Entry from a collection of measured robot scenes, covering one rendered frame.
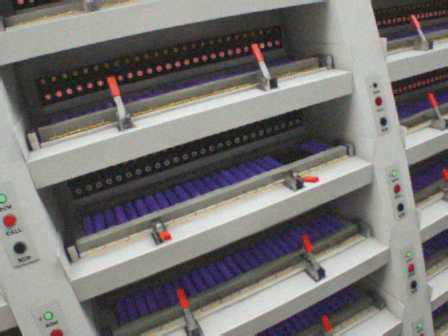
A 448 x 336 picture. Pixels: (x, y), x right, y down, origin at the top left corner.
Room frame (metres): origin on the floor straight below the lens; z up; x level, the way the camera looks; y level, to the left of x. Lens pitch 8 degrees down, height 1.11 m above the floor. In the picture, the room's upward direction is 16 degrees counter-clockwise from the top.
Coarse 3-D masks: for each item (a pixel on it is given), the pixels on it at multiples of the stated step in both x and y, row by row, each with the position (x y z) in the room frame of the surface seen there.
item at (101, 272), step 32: (320, 128) 0.83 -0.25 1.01; (352, 160) 0.72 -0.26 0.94; (96, 192) 0.69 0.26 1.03; (288, 192) 0.64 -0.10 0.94; (320, 192) 0.65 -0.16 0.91; (64, 224) 0.64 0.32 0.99; (192, 224) 0.60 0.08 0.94; (224, 224) 0.58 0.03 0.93; (256, 224) 0.61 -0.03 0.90; (64, 256) 0.52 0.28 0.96; (96, 256) 0.55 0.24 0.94; (128, 256) 0.54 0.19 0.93; (160, 256) 0.55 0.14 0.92; (192, 256) 0.57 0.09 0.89; (96, 288) 0.52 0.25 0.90
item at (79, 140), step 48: (192, 48) 0.76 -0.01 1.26; (240, 48) 0.81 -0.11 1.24; (336, 48) 0.72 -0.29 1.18; (48, 96) 0.67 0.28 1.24; (96, 96) 0.70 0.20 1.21; (144, 96) 0.71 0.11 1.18; (192, 96) 0.65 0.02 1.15; (240, 96) 0.64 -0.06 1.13; (288, 96) 0.65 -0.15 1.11; (336, 96) 0.69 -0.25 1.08; (48, 144) 0.55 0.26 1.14; (96, 144) 0.53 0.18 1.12; (144, 144) 0.56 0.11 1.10
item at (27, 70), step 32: (0, 0) 0.69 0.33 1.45; (384, 0) 1.00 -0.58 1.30; (416, 0) 1.04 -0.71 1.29; (160, 32) 0.79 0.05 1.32; (192, 32) 0.81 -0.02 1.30; (224, 32) 0.83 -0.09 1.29; (32, 64) 0.70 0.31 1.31; (64, 64) 0.72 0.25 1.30; (32, 96) 0.69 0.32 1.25; (64, 192) 0.69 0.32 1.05
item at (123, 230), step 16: (304, 160) 0.70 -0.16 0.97; (320, 160) 0.71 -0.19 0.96; (256, 176) 0.67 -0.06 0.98; (272, 176) 0.67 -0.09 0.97; (224, 192) 0.64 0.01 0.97; (240, 192) 0.65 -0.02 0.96; (256, 192) 0.64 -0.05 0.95; (176, 208) 0.61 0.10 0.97; (192, 208) 0.62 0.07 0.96; (128, 224) 0.58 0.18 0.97; (144, 224) 0.59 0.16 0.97; (80, 240) 0.56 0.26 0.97; (96, 240) 0.56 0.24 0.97; (112, 240) 0.57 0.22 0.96; (128, 240) 0.57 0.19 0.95
